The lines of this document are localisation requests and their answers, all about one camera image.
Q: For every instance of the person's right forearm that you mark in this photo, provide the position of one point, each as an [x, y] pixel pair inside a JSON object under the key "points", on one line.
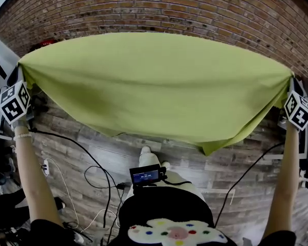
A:
{"points": [[285, 183]]}

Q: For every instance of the red object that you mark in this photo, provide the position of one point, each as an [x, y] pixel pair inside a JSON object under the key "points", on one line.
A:
{"points": [[46, 43]]}

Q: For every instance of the person's cream trousers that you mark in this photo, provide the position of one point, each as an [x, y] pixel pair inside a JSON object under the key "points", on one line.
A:
{"points": [[149, 160]]}

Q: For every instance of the person's white shoe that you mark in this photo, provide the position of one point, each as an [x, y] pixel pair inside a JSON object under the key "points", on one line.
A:
{"points": [[165, 164], [145, 149]]}

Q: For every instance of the person's black shirt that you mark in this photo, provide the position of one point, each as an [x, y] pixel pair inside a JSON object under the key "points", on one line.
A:
{"points": [[164, 206]]}

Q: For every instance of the black device with screen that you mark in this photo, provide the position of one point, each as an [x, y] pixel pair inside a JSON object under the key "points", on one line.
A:
{"points": [[145, 175]]}

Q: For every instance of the person's left forearm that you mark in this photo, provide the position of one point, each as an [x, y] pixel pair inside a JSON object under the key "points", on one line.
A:
{"points": [[33, 175]]}

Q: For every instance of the white power strip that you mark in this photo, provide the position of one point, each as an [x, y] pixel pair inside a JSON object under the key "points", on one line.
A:
{"points": [[46, 168]]}

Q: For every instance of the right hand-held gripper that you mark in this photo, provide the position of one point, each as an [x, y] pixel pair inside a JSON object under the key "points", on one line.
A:
{"points": [[297, 110]]}

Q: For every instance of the green tablecloth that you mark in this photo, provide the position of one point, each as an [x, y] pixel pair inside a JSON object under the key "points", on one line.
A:
{"points": [[154, 86]]}

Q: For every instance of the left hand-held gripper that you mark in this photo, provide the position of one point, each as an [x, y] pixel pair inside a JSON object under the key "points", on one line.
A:
{"points": [[13, 104]]}

